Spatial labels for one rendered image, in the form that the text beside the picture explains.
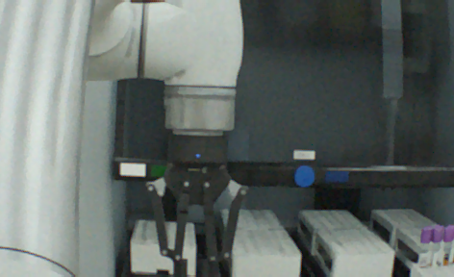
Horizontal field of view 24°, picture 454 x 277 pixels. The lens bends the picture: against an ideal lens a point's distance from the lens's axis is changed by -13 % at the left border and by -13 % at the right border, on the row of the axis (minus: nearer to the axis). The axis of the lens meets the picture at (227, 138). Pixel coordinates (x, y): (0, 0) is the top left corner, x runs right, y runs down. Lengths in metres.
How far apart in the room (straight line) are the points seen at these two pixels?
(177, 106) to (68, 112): 0.71
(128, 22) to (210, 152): 0.20
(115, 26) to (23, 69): 0.66
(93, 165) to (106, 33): 0.36
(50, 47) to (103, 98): 0.94
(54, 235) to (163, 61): 0.77
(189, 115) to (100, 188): 0.30
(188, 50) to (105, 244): 0.40
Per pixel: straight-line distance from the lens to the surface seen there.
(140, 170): 1.73
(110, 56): 1.47
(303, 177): 1.72
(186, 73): 1.50
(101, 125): 1.75
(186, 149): 1.51
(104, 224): 1.76
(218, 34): 1.50
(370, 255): 1.74
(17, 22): 0.83
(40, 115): 0.79
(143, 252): 1.78
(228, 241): 1.55
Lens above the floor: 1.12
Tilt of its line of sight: 3 degrees down
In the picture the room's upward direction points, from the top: 2 degrees clockwise
